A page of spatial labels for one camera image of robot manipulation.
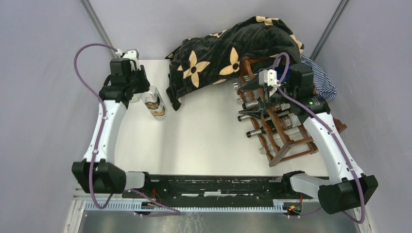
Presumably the white slotted cable duct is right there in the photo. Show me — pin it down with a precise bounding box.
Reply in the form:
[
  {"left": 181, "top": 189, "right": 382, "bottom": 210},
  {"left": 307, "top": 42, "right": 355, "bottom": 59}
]
[{"left": 84, "top": 200, "right": 287, "bottom": 214}]

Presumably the clear bottle black cap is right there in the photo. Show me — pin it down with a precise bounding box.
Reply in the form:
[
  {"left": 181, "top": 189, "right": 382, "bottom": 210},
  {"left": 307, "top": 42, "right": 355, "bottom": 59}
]
[{"left": 140, "top": 85, "right": 166, "bottom": 120}]

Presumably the green wine bottle back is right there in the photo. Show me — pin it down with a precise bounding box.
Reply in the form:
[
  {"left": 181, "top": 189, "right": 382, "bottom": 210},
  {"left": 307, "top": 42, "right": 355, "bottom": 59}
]
[{"left": 241, "top": 98, "right": 291, "bottom": 113}]

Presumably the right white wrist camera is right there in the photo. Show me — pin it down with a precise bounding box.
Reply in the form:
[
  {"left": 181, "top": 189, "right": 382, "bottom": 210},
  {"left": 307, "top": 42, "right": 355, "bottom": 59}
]
[{"left": 258, "top": 69, "right": 280, "bottom": 88}]

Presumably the blue striped cloth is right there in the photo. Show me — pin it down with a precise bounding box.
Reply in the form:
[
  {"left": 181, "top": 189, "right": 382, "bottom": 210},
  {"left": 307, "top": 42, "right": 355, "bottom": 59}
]
[{"left": 301, "top": 54, "right": 337, "bottom": 101}]

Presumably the dark wine bottle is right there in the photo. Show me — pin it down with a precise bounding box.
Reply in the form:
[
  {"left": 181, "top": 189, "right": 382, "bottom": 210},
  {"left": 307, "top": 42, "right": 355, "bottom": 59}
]
[
  {"left": 246, "top": 125, "right": 301, "bottom": 138},
  {"left": 237, "top": 113, "right": 301, "bottom": 130}
]

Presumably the blue liquid square bottle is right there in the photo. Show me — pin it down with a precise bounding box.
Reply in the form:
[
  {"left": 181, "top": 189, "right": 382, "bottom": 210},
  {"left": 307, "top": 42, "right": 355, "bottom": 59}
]
[{"left": 254, "top": 64, "right": 295, "bottom": 83}]

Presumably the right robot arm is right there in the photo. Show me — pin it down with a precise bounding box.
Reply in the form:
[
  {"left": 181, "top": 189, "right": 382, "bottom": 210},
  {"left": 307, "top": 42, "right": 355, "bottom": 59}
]
[{"left": 238, "top": 64, "right": 378, "bottom": 214}]

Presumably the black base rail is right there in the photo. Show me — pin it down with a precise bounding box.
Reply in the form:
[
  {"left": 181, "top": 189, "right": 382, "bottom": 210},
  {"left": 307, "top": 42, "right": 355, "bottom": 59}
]
[{"left": 120, "top": 174, "right": 311, "bottom": 208}]

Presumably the clear glass bottle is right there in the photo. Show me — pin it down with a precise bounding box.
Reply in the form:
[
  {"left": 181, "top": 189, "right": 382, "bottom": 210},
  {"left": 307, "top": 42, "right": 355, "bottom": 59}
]
[{"left": 259, "top": 135, "right": 309, "bottom": 155}]

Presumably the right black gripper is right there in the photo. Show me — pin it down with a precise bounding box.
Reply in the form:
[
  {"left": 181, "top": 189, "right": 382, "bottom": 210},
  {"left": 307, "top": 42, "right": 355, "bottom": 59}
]
[{"left": 239, "top": 71, "right": 297, "bottom": 119}]

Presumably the black floral blanket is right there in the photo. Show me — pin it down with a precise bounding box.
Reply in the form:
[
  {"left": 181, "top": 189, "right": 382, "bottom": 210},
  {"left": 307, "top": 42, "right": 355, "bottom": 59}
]
[{"left": 166, "top": 16, "right": 305, "bottom": 111}]

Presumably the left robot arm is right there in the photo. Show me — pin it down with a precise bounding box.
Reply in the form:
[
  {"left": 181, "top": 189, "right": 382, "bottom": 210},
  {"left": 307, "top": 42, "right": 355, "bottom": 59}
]
[{"left": 71, "top": 58, "right": 150, "bottom": 194}]

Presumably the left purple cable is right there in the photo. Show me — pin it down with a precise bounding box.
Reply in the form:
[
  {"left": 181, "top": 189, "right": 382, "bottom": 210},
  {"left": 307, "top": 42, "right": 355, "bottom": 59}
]
[{"left": 74, "top": 43, "right": 181, "bottom": 217}]

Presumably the dark wine bottle front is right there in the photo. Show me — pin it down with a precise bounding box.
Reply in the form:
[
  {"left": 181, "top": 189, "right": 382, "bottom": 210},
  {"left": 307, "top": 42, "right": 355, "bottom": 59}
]
[{"left": 246, "top": 125, "right": 301, "bottom": 138}]

